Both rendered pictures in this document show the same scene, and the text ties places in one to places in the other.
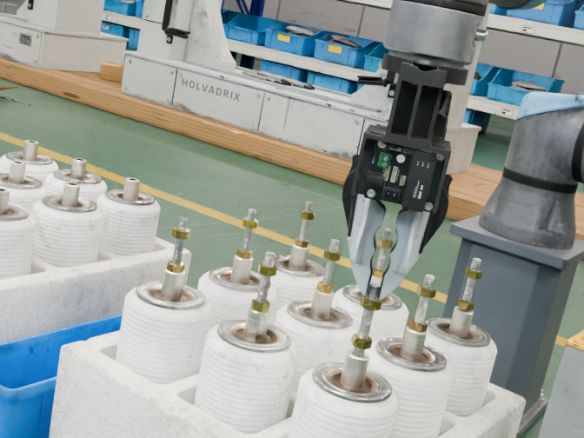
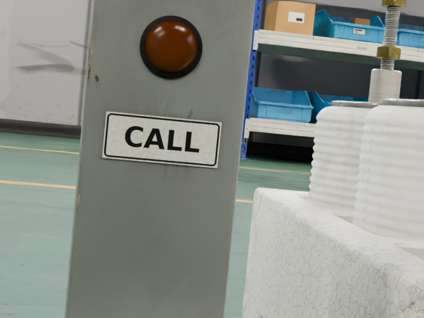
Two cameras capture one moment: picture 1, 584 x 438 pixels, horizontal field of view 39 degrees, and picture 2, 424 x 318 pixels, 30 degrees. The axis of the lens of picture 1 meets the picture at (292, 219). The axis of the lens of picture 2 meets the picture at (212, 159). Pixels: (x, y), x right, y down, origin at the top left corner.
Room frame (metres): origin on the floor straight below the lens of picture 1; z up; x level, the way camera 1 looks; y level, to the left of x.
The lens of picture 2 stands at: (1.09, -0.56, 0.23)
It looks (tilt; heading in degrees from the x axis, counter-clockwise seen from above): 3 degrees down; 140
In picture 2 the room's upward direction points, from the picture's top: 6 degrees clockwise
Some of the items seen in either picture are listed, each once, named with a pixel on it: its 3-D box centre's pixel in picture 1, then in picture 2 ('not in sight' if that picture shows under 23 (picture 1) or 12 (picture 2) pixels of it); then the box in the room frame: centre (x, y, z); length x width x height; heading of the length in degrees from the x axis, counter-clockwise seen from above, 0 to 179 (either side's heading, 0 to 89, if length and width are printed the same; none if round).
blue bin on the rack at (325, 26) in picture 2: not in sight; (348, 28); (-2.37, 3.42, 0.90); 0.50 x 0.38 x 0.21; 151
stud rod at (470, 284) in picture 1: (468, 289); not in sight; (0.92, -0.21, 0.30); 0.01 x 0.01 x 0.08
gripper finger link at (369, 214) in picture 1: (361, 247); not in sight; (0.70, -0.06, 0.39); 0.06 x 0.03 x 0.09; 173
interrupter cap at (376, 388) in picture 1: (351, 382); (382, 110); (0.72, -0.08, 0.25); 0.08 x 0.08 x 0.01
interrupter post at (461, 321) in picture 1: (461, 322); not in sight; (0.92, -0.21, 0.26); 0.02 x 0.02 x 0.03
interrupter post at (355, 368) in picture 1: (355, 370); (384, 92); (0.72, -0.08, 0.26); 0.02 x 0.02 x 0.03
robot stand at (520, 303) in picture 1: (501, 320); not in sight; (1.31, -0.37, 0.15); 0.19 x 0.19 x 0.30; 60
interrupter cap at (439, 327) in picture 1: (458, 333); not in sight; (0.92, -0.21, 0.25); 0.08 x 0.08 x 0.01
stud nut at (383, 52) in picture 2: (361, 341); (388, 53); (0.72, -0.08, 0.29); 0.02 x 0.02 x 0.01; 10
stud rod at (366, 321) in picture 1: (365, 323); (390, 29); (0.72, -0.08, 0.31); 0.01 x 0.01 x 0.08
